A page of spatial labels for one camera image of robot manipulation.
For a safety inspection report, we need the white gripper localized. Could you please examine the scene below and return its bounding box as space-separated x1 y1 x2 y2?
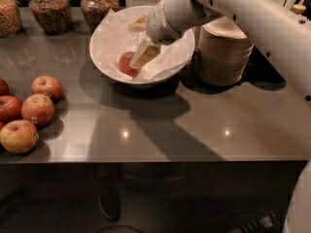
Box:
128 0 183 69

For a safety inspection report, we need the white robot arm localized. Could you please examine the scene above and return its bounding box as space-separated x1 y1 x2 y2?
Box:
130 0 311 104

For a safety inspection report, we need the white bowl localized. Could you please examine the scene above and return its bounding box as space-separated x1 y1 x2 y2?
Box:
88 5 195 88

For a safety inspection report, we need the apple upper on table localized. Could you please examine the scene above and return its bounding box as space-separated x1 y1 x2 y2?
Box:
31 76 63 103

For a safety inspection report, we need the apple on table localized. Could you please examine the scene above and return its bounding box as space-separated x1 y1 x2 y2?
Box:
31 76 63 103
21 94 54 128

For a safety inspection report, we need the apple middle on table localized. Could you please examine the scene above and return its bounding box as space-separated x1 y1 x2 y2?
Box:
21 94 54 128

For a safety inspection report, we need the red apple far left edge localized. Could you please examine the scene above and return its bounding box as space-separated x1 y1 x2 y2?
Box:
0 78 9 96

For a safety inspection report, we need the dark red apple left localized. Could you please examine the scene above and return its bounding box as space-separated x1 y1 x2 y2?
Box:
0 95 22 123

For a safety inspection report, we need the yellowish apple front left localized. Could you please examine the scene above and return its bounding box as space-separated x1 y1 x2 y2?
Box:
0 119 39 154

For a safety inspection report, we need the small apple sliver left edge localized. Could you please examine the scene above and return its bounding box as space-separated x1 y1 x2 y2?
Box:
0 121 5 131

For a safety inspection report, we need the white paper liner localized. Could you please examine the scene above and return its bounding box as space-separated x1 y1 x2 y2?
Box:
96 6 192 81

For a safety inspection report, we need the right glass jar of granola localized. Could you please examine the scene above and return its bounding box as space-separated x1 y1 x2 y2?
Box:
80 0 120 31

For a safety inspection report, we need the glass jar of granola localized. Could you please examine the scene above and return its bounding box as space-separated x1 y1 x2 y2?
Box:
80 0 120 31
28 0 72 35

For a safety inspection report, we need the middle glass jar of granola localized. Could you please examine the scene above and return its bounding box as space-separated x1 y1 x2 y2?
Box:
28 0 72 35

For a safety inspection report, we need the black cutlery holder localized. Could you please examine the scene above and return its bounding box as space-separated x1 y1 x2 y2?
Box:
242 47 287 90

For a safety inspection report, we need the left glass jar of nuts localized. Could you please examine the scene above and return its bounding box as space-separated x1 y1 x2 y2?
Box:
0 0 22 37

